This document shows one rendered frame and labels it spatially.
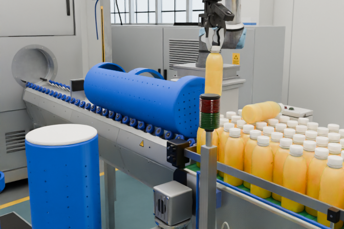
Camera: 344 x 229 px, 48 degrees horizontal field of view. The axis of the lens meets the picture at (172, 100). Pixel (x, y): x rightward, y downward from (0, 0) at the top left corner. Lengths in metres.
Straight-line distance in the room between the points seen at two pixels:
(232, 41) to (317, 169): 1.11
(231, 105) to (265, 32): 1.33
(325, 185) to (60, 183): 0.93
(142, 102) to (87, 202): 0.54
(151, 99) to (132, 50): 2.58
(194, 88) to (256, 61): 1.67
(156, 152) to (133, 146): 0.19
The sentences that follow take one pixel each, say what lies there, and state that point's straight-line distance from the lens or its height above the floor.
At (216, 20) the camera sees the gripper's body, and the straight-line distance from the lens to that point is 1.58.
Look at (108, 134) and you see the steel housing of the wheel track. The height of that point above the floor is 0.86.
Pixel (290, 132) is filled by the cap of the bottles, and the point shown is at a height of 1.10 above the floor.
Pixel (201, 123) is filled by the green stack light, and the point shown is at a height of 1.17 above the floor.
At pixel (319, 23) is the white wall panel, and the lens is 4.42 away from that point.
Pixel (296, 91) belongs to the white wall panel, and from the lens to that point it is 4.57.
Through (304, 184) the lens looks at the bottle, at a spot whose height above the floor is 0.99.
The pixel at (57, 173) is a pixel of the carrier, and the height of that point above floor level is 0.92.
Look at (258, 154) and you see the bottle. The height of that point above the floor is 1.05.
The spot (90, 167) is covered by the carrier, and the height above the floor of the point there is 0.91.
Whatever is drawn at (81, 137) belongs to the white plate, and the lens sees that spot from 1.55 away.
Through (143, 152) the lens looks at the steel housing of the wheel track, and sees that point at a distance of 1.93.
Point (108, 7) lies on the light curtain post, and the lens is 3.06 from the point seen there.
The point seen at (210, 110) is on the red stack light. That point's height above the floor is 1.22.
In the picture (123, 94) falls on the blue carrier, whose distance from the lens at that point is 2.00.
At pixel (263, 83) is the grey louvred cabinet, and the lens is 3.48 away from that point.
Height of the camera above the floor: 1.47
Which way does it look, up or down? 11 degrees down
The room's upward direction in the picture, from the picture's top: straight up
